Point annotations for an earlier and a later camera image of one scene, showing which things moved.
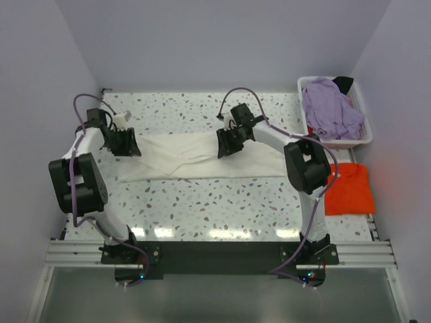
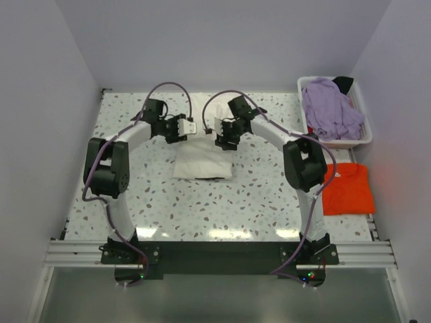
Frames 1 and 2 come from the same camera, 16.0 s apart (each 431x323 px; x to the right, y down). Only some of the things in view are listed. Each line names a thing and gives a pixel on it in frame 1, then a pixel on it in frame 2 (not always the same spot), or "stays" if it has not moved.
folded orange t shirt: x=350 y=192 stays
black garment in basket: x=343 y=83 stays
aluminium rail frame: x=370 y=253 stays
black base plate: x=302 y=263 stays
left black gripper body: x=119 y=142 → x=169 y=129
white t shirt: x=194 y=155 → x=199 y=157
